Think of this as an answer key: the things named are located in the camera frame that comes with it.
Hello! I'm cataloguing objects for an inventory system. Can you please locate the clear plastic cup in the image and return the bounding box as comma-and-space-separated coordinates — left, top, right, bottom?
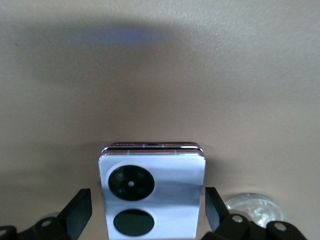
224, 192, 285, 230

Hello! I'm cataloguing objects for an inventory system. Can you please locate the lilac flip phone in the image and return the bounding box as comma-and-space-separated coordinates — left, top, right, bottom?
97, 141, 207, 239

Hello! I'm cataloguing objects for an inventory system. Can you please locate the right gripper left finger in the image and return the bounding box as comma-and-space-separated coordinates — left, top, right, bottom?
0, 188, 94, 240

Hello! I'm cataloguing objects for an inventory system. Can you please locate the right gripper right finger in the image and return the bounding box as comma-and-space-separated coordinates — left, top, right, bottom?
203, 186, 307, 240

